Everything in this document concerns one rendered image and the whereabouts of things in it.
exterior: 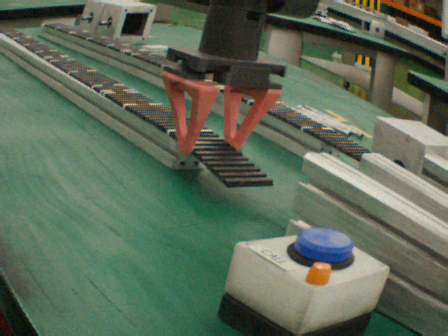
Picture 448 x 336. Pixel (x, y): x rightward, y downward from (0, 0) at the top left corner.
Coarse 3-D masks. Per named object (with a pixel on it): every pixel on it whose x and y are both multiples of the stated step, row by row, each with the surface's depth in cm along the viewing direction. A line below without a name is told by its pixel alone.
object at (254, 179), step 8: (216, 176) 75; (224, 176) 75; (232, 176) 75; (240, 176) 76; (248, 176) 76; (256, 176) 77; (264, 176) 77; (224, 184) 74; (232, 184) 74; (240, 184) 75; (248, 184) 75; (256, 184) 76; (264, 184) 76; (272, 184) 77
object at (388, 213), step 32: (320, 160) 62; (384, 160) 67; (320, 192) 63; (352, 192) 58; (384, 192) 57; (416, 192) 61; (288, 224) 64; (320, 224) 61; (352, 224) 58; (384, 224) 57; (416, 224) 52; (384, 256) 55; (416, 256) 52; (384, 288) 55; (416, 288) 53; (416, 320) 51
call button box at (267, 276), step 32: (256, 256) 49; (288, 256) 49; (352, 256) 49; (256, 288) 48; (288, 288) 46; (320, 288) 45; (352, 288) 47; (224, 320) 51; (256, 320) 48; (288, 320) 46; (320, 320) 46; (352, 320) 49
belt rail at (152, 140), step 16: (0, 48) 137; (16, 48) 127; (32, 64) 119; (48, 64) 111; (48, 80) 110; (64, 80) 104; (80, 96) 100; (96, 96) 95; (96, 112) 95; (112, 112) 91; (128, 112) 88; (112, 128) 91; (128, 128) 89; (144, 128) 86; (144, 144) 86; (160, 144) 84; (176, 144) 81; (160, 160) 83; (176, 160) 82; (192, 160) 83
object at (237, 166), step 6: (210, 162) 76; (216, 162) 77; (222, 162) 77; (228, 162) 78; (234, 162) 78; (240, 162) 78; (246, 162) 79; (252, 162) 79; (210, 168) 76; (216, 168) 76; (222, 168) 76; (228, 168) 76; (234, 168) 77; (240, 168) 77; (246, 168) 77; (252, 168) 78; (258, 168) 78
